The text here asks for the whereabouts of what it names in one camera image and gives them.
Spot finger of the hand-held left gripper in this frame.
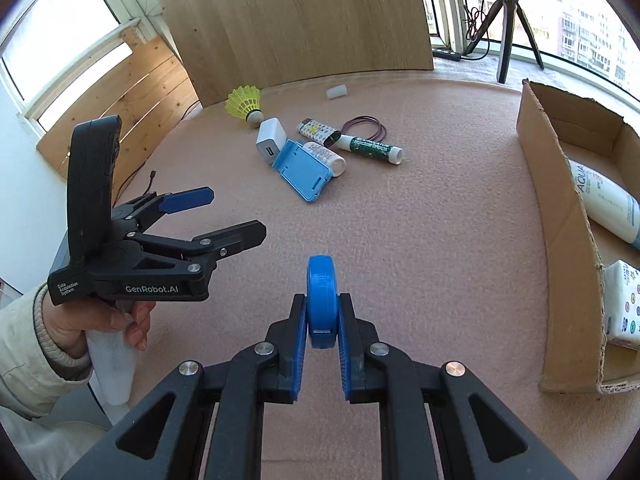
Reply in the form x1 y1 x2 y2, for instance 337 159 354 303
112 186 216 234
131 219 268 273

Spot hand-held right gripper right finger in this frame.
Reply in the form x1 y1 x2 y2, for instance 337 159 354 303
337 292 581 480

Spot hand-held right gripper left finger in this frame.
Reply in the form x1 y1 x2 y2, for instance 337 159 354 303
60 294 308 480

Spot blue round tape measure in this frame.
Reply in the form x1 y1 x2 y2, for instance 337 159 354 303
306 255 340 350

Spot blue phone stand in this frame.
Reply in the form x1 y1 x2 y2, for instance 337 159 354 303
273 140 333 204

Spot white charger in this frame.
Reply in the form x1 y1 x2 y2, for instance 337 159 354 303
256 118 287 165

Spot small white patterned bottle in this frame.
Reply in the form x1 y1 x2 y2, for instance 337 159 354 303
302 142 347 177

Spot white patterned lighter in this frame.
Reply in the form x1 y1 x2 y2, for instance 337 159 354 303
297 118 342 148

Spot green and white tube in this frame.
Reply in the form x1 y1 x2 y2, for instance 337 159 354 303
331 135 403 165

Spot cardboard box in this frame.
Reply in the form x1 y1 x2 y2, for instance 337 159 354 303
516 79 640 395

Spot patterned tissue packet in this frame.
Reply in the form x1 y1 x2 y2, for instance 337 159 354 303
601 259 640 351

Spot white and blue lotion tube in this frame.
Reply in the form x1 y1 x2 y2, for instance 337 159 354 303
567 159 640 251

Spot person's left forearm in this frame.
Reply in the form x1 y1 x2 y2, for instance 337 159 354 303
0 285 93 418

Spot person's left hand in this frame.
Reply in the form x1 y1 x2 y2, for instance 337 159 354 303
37 285 151 361

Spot pine plank board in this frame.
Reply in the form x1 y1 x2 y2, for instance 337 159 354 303
36 35 203 201

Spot yellow shuttlecock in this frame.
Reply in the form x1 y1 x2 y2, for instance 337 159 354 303
225 86 264 128

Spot dark rubber bands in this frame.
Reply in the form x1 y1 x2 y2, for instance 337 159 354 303
341 115 388 142

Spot oak wood panel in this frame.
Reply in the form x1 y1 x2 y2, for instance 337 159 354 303
156 0 435 107

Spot person's cream jacket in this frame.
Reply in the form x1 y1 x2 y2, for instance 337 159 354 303
0 402 118 480

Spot black tripod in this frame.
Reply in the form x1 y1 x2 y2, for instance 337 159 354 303
464 0 546 84

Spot black tripod cable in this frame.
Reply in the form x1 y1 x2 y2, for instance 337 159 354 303
462 0 493 58

